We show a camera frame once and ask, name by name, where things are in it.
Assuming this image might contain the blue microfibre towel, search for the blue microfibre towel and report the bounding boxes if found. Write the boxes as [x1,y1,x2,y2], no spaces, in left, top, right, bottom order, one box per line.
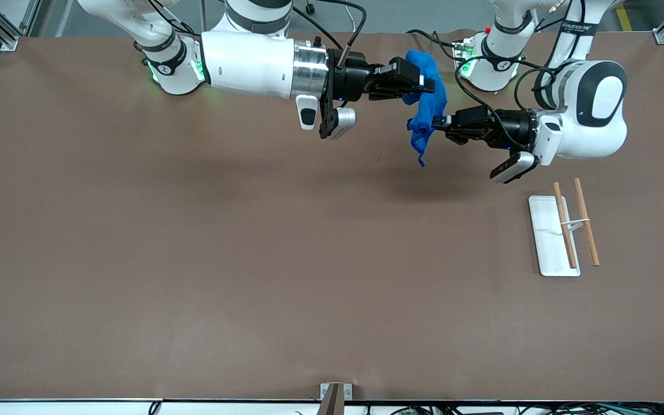
[403,50,449,168]

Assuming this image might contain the white towel rack wooden bars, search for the white towel rack wooden bars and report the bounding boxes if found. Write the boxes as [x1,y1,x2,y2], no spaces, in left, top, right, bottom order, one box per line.
[528,178,601,278]

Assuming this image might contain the black left arm base cable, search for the black left arm base cable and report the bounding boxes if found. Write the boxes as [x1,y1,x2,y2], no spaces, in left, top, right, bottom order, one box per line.
[406,29,465,63]

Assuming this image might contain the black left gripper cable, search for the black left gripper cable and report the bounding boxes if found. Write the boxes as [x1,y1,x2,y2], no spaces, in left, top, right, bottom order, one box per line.
[455,55,563,123]

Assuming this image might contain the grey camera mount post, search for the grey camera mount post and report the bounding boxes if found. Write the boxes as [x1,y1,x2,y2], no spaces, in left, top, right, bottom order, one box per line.
[317,382,354,415]

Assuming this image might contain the aluminium frame profile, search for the aluminium frame profile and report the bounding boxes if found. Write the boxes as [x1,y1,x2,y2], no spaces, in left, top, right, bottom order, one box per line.
[0,0,59,52]

